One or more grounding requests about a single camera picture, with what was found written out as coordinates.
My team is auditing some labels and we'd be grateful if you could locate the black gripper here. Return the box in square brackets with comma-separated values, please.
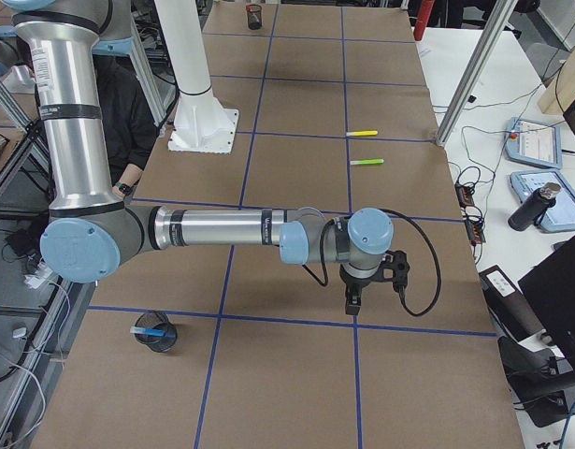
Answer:
[339, 251, 410, 314]

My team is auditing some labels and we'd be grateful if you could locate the blue highlighter pen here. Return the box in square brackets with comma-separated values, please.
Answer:
[130, 326, 167, 339]

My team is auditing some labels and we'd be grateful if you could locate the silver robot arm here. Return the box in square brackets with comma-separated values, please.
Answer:
[10, 1, 410, 315]

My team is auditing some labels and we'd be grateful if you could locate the green highlighter pen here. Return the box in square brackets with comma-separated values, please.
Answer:
[350, 158, 384, 167]

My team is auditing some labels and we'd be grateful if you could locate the yellow highlighter pen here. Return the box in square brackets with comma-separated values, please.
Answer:
[346, 130, 378, 138]

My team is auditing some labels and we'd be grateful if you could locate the brown paper table mat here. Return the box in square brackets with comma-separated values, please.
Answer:
[33, 2, 523, 448]

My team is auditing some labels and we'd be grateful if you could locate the black mesh pen cup right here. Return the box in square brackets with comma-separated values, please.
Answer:
[130, 311, 178, 353]

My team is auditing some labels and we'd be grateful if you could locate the black mesh pen cup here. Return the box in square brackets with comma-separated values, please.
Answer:
[246, 4, 263, 30]
[130, 311, 178, 353]

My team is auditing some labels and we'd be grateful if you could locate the black water bottle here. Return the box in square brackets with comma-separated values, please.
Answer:
[508, 182, 562, 231]

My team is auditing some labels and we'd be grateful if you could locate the black monitor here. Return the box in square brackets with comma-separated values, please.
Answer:
[519, 236, 575, 369]

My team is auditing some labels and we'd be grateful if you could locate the teach pendant tablet near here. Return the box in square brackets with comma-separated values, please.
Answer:
[508, 169, 575, 233]

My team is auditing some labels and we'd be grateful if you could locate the teach pendant tablet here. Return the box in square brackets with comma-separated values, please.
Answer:
[505, 117, 562, 168]
[508, 169, 575, 233]

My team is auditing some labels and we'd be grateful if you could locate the teach pendant tablet far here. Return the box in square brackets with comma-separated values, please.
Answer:
[505, 117, 562, 168]

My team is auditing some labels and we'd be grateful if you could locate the seated person in black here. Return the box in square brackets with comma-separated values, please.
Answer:
[93, 55, 159, 199]

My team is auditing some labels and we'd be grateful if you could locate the black mesh pen cup left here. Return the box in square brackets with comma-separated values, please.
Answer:
[246, 4, 263, 30]

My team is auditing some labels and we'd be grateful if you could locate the red cylinder object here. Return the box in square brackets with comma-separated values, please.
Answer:
[413, 0, 434, 42]

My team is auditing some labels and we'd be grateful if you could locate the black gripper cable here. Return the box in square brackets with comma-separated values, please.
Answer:
[301, 209, 442, 318]

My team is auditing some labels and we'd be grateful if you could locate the aluminium frame post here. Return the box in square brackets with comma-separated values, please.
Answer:
[435, 0, 517, 147]

